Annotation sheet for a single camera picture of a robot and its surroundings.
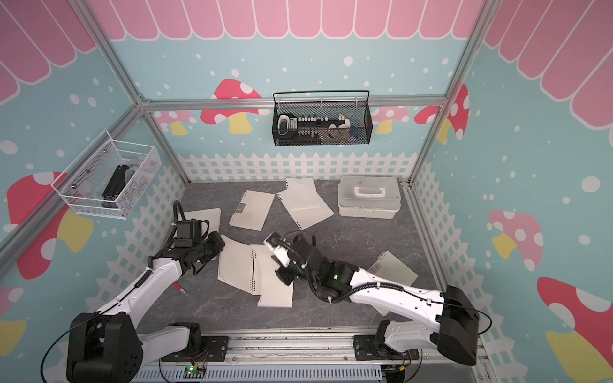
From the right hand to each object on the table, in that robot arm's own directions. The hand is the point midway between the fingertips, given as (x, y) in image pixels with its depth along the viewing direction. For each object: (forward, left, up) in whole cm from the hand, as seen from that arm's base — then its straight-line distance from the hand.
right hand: (278, 247), depth 73 cm
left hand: (+8, +22, -11) cm, 26 cm away
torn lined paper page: (+25, -7, -22) cm, 34 cm away
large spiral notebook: (+31, +37, -23) cm, 53 cm away
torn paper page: (+37, -5, -21) cm, 43 cm away
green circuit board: (-30, +26, -24) cm, 46 cm away
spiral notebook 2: (+3, -39, -22) cm, 45 cm away
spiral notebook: (+2, +13, -19) cm, 23 cm away
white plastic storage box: (+29, -33, -10) cm, 45 cm away
